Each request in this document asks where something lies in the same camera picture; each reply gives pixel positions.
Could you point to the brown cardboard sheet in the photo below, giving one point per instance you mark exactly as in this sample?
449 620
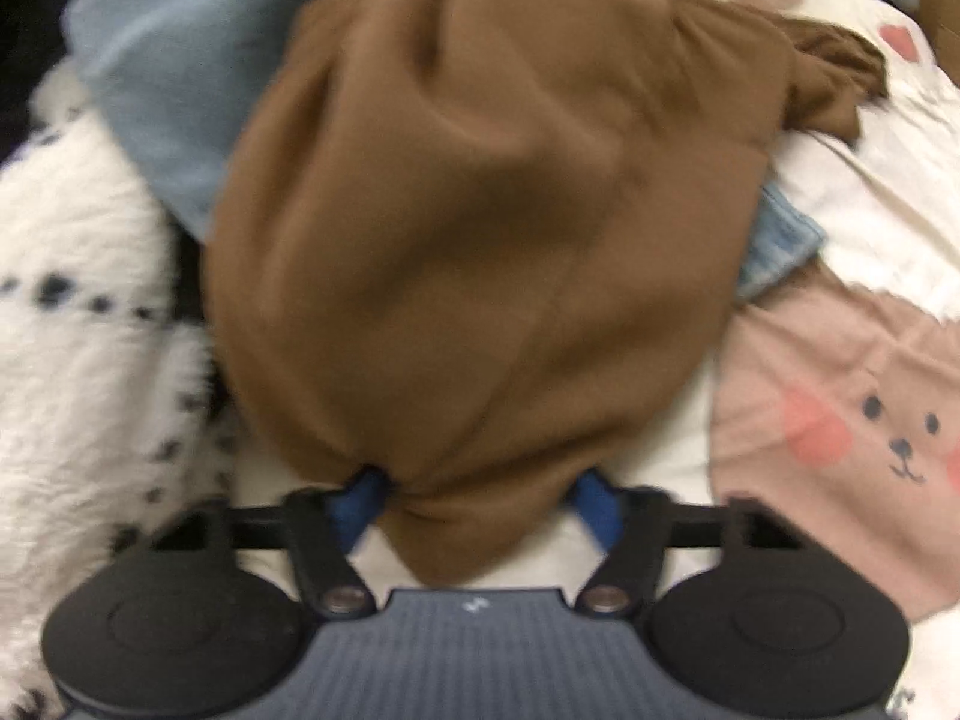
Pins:
939 20

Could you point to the brown t-shirt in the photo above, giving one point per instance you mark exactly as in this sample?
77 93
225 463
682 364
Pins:
480 244

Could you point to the cream bear print blanket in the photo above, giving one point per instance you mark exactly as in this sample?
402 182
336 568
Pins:
835 401

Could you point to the blue denim garment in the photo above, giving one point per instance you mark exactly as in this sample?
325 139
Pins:
782 239

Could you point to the grey-blue garment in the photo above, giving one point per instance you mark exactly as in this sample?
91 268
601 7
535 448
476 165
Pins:
175 80

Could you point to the white fluffy dotted blanket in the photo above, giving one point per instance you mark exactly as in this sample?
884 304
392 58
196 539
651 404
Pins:
105 384

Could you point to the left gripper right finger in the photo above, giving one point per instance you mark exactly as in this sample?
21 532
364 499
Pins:
632 526

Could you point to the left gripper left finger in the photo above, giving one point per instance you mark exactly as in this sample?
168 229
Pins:
321 530

